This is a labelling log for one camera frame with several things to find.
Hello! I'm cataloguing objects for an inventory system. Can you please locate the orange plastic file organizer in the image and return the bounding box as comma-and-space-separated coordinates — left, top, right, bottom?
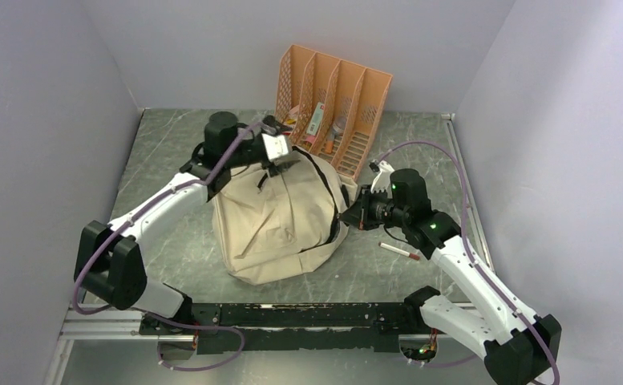
274, 45, 393, 180

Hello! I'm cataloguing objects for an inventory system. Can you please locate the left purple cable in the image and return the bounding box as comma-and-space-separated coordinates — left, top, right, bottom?
71, 120, 277, 372

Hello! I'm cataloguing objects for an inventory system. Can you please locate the beige canvas backpack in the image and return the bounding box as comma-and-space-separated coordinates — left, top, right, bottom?
212, 148, 358, 286

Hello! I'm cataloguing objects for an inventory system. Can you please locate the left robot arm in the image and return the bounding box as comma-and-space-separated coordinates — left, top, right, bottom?
74, 111, 293, 334

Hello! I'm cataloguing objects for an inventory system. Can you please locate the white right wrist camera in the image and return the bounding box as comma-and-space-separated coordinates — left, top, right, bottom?
369, 160, 394, 196

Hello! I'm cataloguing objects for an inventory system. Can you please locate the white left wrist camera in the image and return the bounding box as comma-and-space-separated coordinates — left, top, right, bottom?
261, 133, 292, 162

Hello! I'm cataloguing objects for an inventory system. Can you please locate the orange handled tool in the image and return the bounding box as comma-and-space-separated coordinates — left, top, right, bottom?
323, 132, 336, 155

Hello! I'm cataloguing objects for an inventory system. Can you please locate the red white small box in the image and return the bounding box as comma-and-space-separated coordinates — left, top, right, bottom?
282, 105, 300, 135

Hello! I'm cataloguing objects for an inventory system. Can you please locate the white red pen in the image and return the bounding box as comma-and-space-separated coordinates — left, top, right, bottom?
378, 242, 421, 261

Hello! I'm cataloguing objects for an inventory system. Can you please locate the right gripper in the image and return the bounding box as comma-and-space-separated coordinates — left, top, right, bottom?
339, 184, 409, 230

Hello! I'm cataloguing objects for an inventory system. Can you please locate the green white box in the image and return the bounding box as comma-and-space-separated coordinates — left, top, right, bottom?
305, 102, 325, 136

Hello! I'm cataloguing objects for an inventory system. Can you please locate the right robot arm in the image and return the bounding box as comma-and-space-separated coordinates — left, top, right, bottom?
339, 168, 562, 384

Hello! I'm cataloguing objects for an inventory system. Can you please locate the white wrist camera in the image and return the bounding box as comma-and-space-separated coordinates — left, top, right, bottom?
369, 160, 394, 196
261, 133, 292, 162

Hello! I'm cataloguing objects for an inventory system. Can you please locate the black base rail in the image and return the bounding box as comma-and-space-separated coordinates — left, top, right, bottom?
139, 302, 431, 355

